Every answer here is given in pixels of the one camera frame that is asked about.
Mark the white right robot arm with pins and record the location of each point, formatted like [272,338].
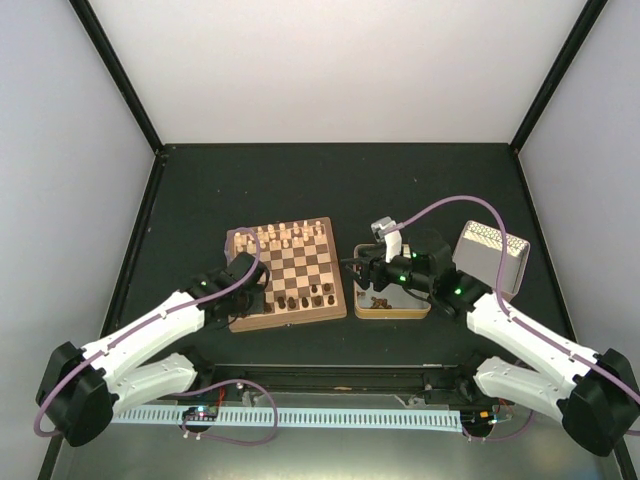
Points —
[594,396]

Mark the pink tin lid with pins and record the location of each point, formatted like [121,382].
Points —
[478,252]

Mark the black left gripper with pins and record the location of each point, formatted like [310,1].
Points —
[257,306]

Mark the wooden chess board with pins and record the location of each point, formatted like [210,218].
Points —
[292,273]

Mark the small circuit board left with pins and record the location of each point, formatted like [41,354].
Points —
[200,413]

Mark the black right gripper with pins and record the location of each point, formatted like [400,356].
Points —
[374,265]

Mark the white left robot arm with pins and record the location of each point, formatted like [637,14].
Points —
[84,388]

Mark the yellow bear metal tin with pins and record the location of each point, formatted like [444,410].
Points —
[402,305]

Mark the small circuit board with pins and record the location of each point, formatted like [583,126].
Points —
[484,417]
[200,413]

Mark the white slotted cable duct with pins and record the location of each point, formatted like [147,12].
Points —
[387,419]

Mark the dark chess piece in tin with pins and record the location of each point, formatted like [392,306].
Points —
[379,303]

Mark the small circuit board right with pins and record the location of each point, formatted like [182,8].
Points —
[484,417]

